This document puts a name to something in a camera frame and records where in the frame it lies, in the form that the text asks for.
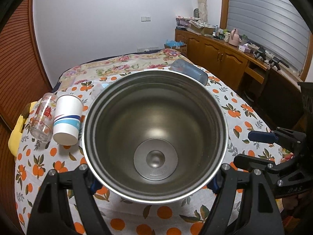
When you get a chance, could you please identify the pale green insulated cup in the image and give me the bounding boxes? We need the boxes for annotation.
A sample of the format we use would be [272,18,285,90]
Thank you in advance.
[82,70,228,204]

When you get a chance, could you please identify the white paper cup blue stripes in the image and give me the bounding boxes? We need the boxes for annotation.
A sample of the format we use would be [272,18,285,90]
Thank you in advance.
[52,94,84,146]

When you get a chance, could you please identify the blue translucent plastic cup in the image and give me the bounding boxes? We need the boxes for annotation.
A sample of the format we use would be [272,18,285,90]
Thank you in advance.
[169,59,209,86]

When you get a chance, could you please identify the wooden sideboard cabinet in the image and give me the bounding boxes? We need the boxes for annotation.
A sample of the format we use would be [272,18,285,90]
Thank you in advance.
[175,29,303,119]

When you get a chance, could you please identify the orange print tablecloth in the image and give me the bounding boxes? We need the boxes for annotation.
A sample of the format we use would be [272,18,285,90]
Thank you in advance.
[15,74,293,234]

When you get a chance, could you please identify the yellow pillow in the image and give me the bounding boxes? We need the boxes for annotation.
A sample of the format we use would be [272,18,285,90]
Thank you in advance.
[8,101,37,158]

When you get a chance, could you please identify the clear glass red print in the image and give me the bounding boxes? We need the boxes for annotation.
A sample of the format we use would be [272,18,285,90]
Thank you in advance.
[29,93,57,142]

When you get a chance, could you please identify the pink kettle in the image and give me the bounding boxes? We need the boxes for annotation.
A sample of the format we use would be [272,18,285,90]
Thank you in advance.
[228,28,241,47]

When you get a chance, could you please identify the floral bed quilt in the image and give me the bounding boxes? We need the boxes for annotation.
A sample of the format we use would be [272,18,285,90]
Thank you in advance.
[58,49,190,90]

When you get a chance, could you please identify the grey window blind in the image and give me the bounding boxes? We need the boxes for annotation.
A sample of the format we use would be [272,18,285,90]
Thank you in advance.
[227,0,310,72]

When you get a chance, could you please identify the frosted plastic bottle blue label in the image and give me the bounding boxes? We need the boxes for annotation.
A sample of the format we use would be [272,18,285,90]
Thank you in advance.
[91,82,109,100]

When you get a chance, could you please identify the blue plastic bag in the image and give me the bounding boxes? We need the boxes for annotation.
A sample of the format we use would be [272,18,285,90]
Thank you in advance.
[164,40,186,49]

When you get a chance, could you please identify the brown louvered wardrobe door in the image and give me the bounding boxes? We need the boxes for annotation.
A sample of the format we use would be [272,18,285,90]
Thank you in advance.
[1,0,52,229]

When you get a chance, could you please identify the white wall switch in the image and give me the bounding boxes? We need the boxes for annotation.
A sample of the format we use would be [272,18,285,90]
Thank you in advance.
[141,16,151,22]

